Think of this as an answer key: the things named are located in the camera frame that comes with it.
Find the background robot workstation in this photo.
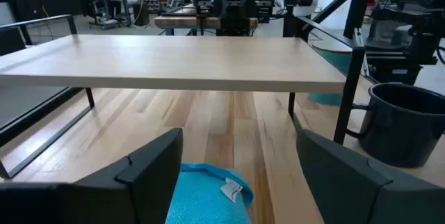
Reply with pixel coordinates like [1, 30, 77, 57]
[154, 0, 279, 38]

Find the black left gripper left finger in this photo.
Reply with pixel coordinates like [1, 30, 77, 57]
[0, 127, 184, 224]

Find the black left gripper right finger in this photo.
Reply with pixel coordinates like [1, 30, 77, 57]
[296, 128, 445, 224]

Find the teal cloth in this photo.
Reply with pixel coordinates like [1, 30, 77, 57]
[165, 163, 255, 224]

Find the wooden shelf with black frame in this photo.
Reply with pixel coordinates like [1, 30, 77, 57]
[0, 14, 366, 179]

